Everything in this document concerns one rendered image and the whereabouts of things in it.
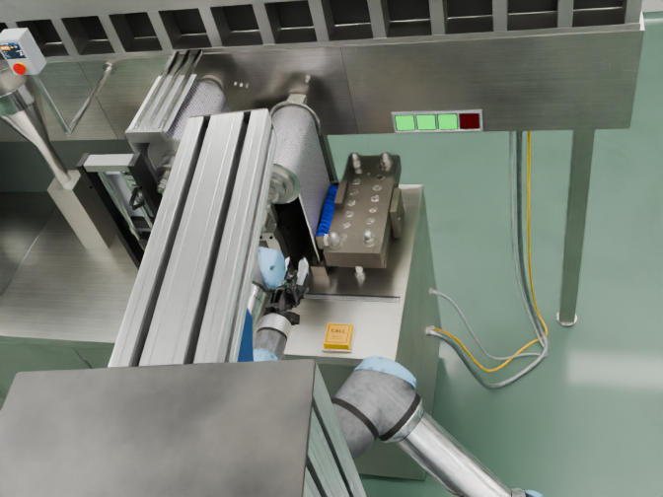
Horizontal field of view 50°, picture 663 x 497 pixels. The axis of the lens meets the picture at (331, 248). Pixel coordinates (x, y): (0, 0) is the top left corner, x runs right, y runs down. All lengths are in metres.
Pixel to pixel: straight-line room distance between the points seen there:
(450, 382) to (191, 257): 2.30
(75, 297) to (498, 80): 1.41
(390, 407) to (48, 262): 1.45
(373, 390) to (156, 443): 0.89
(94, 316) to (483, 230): 1.84
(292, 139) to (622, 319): 1.67
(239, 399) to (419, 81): 1.54
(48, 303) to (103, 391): 1.82
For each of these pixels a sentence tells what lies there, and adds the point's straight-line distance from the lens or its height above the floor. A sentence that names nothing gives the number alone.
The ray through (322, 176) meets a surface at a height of 1.10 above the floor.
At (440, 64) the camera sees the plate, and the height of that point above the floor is 1.37.
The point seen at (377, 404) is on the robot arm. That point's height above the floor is 1.27.
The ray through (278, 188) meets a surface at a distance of 1.85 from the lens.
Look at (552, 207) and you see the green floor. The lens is 3.46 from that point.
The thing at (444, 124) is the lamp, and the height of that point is 1.18.
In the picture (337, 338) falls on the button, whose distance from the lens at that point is 1.91.
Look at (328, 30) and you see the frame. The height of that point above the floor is 1.48.
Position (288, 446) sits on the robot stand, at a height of 2.03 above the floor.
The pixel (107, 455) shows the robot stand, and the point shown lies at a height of 2.03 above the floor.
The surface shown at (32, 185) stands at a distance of 2.62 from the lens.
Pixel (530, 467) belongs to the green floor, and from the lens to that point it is 2.71.
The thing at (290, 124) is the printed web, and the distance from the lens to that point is 1.95.
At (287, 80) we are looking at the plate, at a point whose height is 1.34.
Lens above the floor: 2.47
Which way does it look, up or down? 47 degrees down
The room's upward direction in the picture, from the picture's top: 16 degrees counter-clockwise
